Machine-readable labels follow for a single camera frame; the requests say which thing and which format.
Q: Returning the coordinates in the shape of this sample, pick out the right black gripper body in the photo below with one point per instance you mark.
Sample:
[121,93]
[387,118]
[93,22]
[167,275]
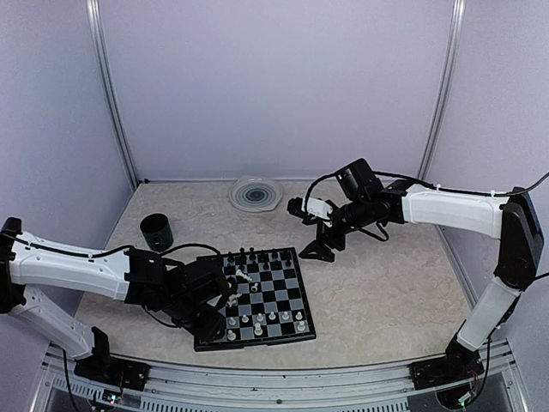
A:
[323,234]

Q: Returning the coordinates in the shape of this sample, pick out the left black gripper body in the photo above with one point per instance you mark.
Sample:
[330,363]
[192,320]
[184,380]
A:
[199,329]

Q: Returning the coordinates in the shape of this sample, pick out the black white chess board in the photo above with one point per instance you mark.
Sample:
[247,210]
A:
[281,289]

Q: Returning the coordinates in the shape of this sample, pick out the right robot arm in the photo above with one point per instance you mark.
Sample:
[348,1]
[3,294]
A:
[508,217]

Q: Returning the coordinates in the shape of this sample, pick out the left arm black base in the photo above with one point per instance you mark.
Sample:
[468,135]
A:
[101,366]

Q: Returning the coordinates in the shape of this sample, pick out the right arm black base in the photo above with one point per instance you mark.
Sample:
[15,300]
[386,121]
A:
[455,364]

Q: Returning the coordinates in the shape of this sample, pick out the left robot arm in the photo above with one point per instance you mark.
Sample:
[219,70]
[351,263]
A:
[191,295]

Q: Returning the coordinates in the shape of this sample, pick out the white bishop piece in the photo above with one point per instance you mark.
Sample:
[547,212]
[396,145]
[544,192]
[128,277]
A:
[233,300]

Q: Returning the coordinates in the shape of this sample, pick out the black plastic cup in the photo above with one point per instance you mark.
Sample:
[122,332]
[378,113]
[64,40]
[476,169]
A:
[157,232]

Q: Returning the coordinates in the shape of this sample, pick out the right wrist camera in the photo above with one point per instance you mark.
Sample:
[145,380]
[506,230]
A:
[311,211]

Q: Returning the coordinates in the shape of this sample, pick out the front aluminium rail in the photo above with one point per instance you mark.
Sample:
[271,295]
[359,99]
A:
[378,387]

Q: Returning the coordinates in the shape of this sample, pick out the right aluminium frame post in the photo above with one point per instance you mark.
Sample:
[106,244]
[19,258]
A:
[444,89]

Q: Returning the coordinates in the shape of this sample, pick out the aluminium frame post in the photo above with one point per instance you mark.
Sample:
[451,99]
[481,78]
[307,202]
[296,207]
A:
[444,89]
[101,54]

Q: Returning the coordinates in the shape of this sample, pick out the left aluminium frame post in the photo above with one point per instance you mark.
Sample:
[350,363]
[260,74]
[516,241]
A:
[101,54]

